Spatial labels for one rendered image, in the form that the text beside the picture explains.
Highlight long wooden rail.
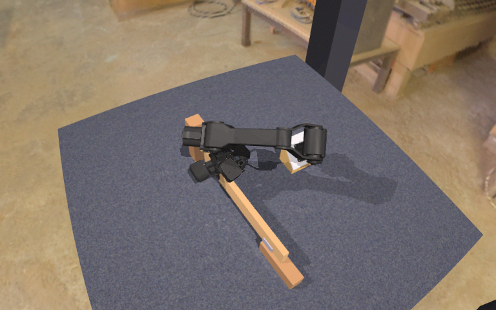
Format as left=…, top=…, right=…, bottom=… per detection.
left=219, top=173, right=289, bottom=263

